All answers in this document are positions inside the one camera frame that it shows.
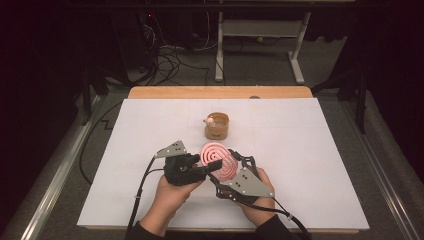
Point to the black metal stand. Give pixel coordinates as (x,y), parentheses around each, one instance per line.
(87,96)
(360,100)

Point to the wooden cup with small figure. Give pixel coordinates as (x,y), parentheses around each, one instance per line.
(216,131)

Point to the white table mat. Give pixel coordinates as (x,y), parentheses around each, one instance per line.
(293,140)

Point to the person's left hand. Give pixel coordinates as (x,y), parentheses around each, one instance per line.
(173,196)

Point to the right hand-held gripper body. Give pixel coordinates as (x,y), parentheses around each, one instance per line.
(248,185)

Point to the metal floor rail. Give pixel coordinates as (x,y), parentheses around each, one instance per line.
(60,173)
(380,173)

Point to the wooden table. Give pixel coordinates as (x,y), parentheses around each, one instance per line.
(200,92)

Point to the pink hairbrush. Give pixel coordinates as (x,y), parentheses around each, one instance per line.
(216,151)

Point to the person's right hand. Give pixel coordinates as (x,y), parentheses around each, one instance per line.
(261,211)

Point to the white metal desk frame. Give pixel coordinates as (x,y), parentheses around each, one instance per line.
(260,28)

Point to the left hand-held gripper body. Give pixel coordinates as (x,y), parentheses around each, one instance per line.
(180,173)

